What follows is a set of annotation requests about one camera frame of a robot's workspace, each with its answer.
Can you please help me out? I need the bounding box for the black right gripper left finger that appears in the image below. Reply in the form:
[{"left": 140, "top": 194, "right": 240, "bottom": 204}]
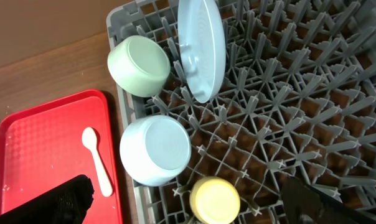
[{"left": 0, "top": 174, "right": 95, "bottom": 224}]

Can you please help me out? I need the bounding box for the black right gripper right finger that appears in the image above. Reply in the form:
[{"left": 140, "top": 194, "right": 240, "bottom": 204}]
[{"left": 281, "top": 177, "right": 376, "bottom": 224}]

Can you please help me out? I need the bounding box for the yellow plastic cup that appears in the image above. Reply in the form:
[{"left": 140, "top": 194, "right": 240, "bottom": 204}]
[{"left": 189, "top": 176, "right": 240, "bottom": 224}]

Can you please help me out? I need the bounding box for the light blue small bowl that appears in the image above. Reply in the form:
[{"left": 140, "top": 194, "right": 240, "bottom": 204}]
[{"left": 120, "top": 115, "right": 192, "bottom": 187}]

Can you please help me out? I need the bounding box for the green bowl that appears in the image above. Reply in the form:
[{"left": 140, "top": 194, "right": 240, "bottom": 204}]
[{"left": 107, "top": 35, "right": 171, "bottom": 98}]

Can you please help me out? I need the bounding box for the light blue plate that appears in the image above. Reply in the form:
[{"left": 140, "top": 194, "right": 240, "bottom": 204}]
[{"left": 177, "top": 0, "right": 227, "bottom": 103}]

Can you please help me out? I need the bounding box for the grey-blue dishwasher rack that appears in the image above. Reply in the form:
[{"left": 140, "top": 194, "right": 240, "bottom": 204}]
[{"left": 106, "top": 1, "right": 376, "bottom": 223}]

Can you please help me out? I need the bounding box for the red plastic tray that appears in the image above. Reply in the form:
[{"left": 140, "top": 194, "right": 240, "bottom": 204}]
[{"left": 0, "top": 90, "right": 123, "bottom": 223}]

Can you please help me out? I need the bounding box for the white plastic spoon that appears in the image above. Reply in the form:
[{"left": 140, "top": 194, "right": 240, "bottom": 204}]
[{"left": 82, "top": 127, "right": 113, "bottom": 197}]

